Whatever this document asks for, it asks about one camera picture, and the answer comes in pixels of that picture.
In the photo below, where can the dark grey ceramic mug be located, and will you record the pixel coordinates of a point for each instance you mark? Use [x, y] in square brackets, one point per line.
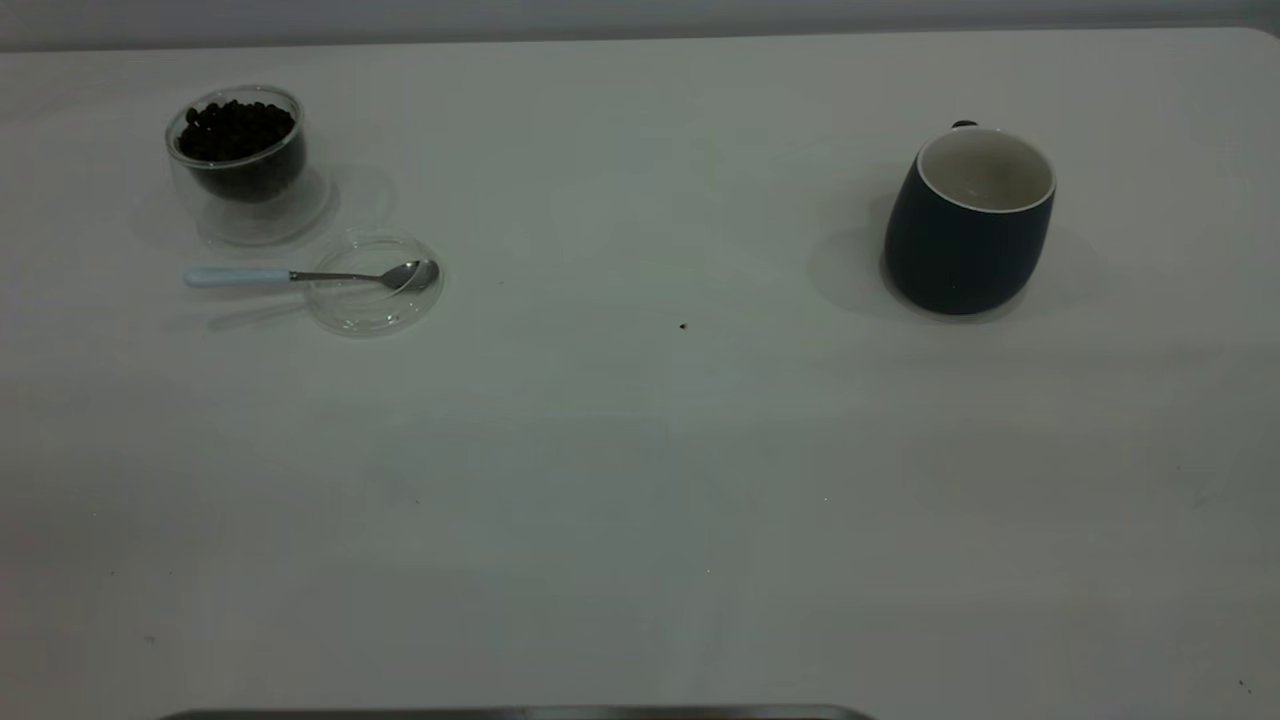
[960, 255]

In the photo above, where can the double-walled glass cup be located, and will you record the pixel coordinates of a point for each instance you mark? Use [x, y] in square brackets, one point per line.
[255, 205]

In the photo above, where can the dark coffee beans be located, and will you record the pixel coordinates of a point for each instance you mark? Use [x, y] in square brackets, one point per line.
[235, 130]

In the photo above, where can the clear glass saucer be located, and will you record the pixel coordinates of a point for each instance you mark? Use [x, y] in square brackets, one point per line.
[365, 305]

